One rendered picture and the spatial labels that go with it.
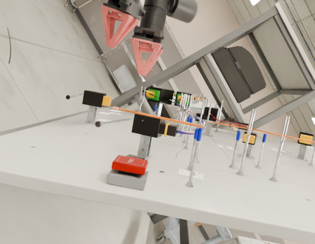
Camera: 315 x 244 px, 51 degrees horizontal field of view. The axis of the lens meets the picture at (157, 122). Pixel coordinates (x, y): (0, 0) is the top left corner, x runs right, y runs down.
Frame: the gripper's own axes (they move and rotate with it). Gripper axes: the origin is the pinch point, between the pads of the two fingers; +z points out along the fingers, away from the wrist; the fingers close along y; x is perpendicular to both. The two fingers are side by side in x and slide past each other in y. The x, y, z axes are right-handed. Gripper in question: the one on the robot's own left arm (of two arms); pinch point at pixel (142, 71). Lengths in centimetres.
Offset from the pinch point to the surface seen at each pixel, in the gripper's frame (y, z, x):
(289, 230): -34.3, 19.1, -27.1
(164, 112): 94, 12, -5
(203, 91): 741, -33, -80
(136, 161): -28.6, 15.6, -4.8
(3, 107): 170, 37, 118
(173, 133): -12.1, 11.8, -9.8
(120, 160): -29.6, 15.7, -2.4
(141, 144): -10.5, 15.5, -3.9
